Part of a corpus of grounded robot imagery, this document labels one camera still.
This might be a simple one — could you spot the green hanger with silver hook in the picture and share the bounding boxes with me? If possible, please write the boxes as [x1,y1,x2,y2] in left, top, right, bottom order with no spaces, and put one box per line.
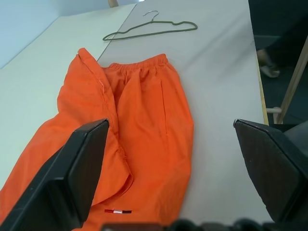
[103,10,198,41]

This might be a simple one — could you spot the person's leg in dark trousers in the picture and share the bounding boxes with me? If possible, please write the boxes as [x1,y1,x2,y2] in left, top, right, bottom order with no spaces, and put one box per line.
[256,23,308,69]

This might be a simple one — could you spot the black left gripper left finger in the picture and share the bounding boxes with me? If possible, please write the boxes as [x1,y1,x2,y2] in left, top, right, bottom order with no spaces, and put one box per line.
[0,118,110,231]

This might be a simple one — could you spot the beige shoe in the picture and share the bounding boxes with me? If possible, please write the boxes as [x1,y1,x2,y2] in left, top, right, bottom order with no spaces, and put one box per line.
[260,64,281,78]

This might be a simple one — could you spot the dark grey chair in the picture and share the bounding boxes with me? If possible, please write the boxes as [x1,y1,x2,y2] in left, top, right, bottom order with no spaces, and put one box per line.
[283,122,308,139]

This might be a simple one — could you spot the orange shorts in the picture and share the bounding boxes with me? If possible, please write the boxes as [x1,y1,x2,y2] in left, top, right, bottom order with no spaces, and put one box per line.
[0,47,194,215]

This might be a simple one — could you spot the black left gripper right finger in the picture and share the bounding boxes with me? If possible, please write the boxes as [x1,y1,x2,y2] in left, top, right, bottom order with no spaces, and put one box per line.
[232,118,308,224]

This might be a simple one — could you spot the light wooden post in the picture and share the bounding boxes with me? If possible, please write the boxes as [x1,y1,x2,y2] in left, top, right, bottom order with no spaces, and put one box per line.
[266,39,308,125]

